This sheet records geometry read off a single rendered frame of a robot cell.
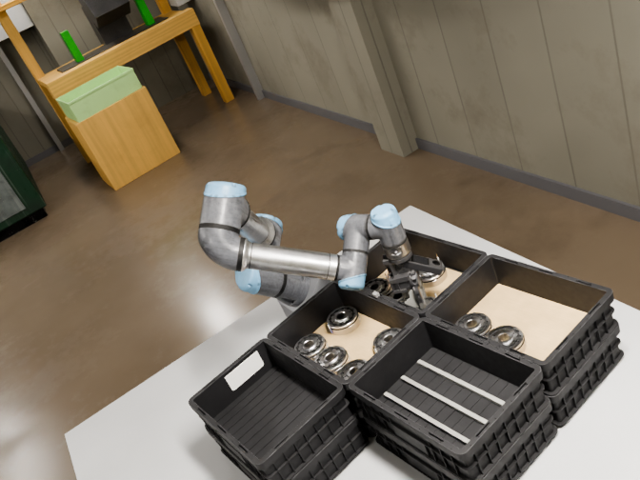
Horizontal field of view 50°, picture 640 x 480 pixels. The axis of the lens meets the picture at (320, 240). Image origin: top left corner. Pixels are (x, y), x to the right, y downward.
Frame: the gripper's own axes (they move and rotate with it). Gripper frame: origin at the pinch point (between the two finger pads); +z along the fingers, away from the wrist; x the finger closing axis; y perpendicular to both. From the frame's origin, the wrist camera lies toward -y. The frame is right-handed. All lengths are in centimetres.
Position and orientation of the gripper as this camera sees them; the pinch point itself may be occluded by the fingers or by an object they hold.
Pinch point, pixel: (426, 303)
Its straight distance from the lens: 208.0
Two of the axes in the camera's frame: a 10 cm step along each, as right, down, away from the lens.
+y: -9.3, 2.4, 2.8
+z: 3.6, 7.9, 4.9
